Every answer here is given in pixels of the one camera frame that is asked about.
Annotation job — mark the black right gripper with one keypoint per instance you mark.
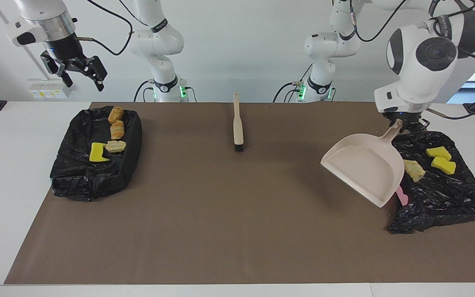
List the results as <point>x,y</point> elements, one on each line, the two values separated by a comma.
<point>70,55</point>

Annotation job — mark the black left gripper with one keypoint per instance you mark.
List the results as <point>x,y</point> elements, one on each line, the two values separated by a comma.
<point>406,116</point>

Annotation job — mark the green and yellow sponge piece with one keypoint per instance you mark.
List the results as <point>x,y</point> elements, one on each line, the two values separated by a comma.
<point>438,152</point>

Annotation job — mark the brown round bread piece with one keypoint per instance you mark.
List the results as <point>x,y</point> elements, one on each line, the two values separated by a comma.
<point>116,114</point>

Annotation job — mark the beige layered trash chunk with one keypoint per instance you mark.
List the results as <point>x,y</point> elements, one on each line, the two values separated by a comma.
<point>414,170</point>

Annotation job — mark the orange striped trash piece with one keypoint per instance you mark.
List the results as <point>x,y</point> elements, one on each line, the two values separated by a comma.
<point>117,130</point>

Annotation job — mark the beige plastic dustpan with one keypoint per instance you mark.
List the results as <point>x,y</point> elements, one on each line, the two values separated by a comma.
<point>365,169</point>

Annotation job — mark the beige crumbly trash chunk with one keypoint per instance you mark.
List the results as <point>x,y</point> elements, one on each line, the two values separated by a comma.
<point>116,146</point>

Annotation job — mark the notched yellow sponge piece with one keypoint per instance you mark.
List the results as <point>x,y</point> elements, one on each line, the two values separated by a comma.
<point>97,153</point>

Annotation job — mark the beige hand brush black bristles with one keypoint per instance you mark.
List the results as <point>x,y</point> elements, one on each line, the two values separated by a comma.
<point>238,123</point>

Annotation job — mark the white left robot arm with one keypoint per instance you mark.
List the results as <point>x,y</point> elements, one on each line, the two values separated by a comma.
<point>423,62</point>

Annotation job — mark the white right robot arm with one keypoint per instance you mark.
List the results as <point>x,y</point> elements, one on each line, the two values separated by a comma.
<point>159,41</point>

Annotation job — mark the pink plastic bin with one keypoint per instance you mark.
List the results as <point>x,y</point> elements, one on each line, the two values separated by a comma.
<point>401,196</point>

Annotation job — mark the black trash bag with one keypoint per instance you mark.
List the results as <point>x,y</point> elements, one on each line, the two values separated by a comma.
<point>447,198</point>

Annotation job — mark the black bag lined bin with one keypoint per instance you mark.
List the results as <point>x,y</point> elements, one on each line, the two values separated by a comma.
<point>97,177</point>

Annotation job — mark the brown table mat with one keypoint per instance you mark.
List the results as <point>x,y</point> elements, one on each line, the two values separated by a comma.
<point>221,255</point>

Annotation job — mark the white wall socket box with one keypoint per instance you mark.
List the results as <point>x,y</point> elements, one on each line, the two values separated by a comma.
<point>48,88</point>

